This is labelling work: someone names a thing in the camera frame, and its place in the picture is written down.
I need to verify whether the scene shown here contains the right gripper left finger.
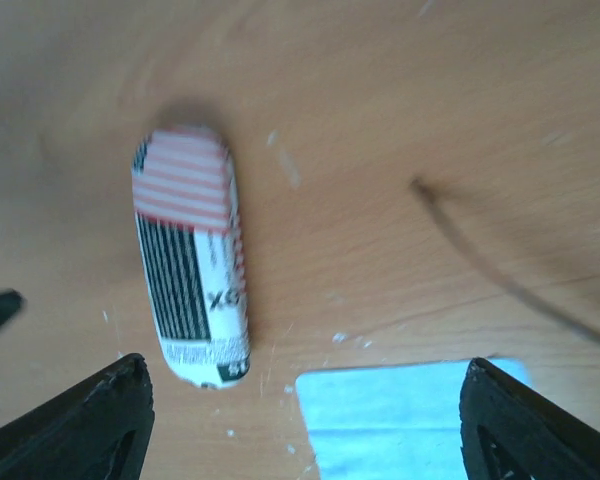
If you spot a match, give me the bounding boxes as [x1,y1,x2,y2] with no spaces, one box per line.
[0,353,155,479]

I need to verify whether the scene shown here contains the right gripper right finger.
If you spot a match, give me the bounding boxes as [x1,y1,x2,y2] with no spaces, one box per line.
[459,358,600,479]

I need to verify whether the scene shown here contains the american flag glasses case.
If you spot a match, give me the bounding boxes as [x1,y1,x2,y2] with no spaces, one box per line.
[131,125,250,389]

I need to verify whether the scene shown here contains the brown sunglasses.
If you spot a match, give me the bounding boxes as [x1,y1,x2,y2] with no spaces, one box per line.
[409,177,600,347]

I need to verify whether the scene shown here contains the light blue square mat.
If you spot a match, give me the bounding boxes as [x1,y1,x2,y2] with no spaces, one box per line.
[294,356,534,480]

